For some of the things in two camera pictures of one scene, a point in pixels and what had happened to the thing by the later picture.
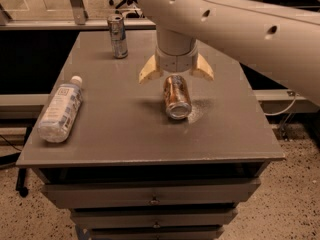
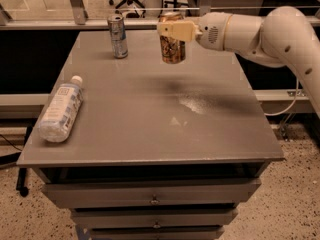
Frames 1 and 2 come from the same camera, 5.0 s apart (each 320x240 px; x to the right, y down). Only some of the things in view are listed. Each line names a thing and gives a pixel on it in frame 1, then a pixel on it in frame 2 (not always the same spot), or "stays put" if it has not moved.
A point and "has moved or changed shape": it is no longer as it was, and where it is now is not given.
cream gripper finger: x=150 y=71 -> x=183 y=30
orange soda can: x=177 y=96 has moved or changed shape
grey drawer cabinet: x=126 y=169 stays put
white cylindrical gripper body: x=175 y=64 -> x=211 y=31
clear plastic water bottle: x=61 y=111 stays put
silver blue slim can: x=116 y=24 stays put
